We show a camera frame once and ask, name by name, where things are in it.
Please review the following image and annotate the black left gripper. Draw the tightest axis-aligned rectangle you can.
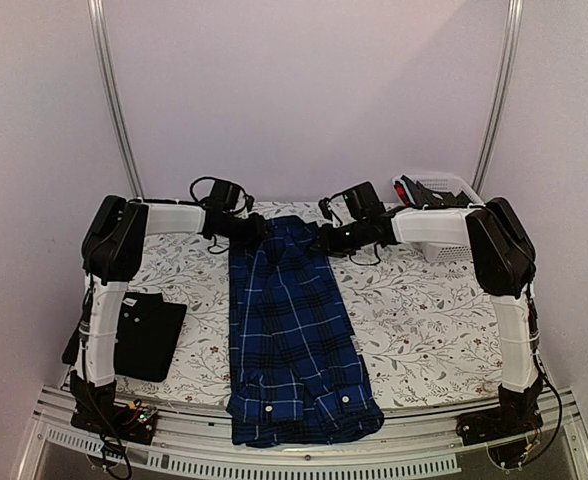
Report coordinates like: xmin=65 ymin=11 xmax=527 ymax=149
xmin=221 ymin=212 xmax=274 ymax=250

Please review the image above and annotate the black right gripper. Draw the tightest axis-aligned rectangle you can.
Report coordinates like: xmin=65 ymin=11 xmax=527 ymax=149
xmin=305 ymin=218 xmax=369 ymax=258

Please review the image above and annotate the blue plaid long sleeve shirt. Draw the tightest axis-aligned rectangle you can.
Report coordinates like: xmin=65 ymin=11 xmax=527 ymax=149
xmin=227 ymin=216 xmax=384 ymax=448

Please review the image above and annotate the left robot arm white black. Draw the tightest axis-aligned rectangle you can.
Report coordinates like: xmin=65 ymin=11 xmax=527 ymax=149
xmin=74 ymin=179 xmax=270 ymax=393

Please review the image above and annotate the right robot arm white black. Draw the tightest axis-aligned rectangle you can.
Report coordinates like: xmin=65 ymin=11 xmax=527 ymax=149
xmin=314 ymin=178 xmax=543 ymax=436

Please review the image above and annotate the dark striped shirt in basket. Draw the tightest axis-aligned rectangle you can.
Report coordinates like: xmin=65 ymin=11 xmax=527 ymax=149
xmin=399 ymin=176 xmax=483 ymax=208

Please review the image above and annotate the white plastic laundry basket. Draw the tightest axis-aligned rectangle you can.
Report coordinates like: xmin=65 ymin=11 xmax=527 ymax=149
xmin=391 ymin=172 xmax=483 ymax=263

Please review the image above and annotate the floral patterned table mat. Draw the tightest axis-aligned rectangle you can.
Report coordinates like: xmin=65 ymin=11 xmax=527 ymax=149
xmin=117 ymin=233 xmax=503 ymax=409

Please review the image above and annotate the folded black polo shirt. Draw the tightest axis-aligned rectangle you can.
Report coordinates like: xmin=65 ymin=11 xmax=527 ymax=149
xmin=112 ymin=292 xmax=187 ymax=383

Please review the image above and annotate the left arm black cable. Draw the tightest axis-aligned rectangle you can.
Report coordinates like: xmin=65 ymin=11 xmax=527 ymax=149
xmin=189 ymin=175 xmax=253 ymax=211

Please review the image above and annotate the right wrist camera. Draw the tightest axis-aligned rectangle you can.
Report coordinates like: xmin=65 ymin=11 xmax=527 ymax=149
xmin=318 ymin=195 xmax=344 ymax=227

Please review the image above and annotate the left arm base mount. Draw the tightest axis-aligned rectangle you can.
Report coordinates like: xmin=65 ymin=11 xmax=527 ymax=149
xmin=71 ymin=400 xmax=158 ymax=445

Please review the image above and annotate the aluminium front rail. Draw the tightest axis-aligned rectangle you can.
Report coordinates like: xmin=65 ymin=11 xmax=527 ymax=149
xmin=17 ymin=387 xmax=588 ymax=479

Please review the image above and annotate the left aluminium frame post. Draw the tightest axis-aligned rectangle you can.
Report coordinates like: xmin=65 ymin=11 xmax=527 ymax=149
xmin=87 ymin=0 xmax=144 ymax=197

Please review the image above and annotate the aluminium frame post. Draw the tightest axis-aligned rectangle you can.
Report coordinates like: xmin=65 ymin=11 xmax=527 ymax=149
xmin=472 ymin=0 xmax=524 ymax=193
xmin=87 ymin=0 xmax=144 ymax=197

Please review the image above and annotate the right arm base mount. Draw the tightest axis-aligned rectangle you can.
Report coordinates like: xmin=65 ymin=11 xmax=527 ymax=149
xmin=455 ymin=402 xmax=543 ymax=470

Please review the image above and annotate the right aluminium frame post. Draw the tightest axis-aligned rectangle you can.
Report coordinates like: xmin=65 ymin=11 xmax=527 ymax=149
xmin=472 ymin=0 xmax=524 ymax=193

